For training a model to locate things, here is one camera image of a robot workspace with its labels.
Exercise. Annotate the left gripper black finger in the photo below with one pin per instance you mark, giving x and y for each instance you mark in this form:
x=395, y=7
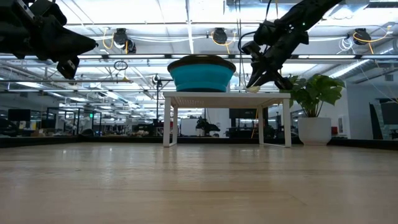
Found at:
x=63, y=53
x=66, y=37

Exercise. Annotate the black background monitor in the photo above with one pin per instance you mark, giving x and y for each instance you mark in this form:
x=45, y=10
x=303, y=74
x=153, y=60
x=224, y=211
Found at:
x=245, y=113

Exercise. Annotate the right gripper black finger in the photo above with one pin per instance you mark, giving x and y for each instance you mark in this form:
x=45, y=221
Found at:
x=282, y=81
x=256, y=74

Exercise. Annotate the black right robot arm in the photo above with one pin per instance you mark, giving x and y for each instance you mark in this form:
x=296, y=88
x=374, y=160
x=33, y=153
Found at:
x=304, y=12

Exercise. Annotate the green plant in white pot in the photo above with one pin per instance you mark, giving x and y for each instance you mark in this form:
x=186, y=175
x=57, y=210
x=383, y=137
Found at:
x=314, y=130

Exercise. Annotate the white perforated shelf riser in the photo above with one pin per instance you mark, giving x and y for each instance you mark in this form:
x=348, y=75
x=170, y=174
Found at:
x=224, y=99

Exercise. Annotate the black background robot arm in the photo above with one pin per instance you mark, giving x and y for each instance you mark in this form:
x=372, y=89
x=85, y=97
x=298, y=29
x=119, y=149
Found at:
x=206, y=126

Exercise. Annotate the blue collapsible bowl grey rim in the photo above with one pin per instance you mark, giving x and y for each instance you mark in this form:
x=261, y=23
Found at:
x=201, y=77

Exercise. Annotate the dark background screen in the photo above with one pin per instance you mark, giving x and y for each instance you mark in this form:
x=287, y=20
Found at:
x=18, y=114

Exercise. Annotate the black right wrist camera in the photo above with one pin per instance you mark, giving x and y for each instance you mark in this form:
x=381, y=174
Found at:
x=252, y=49

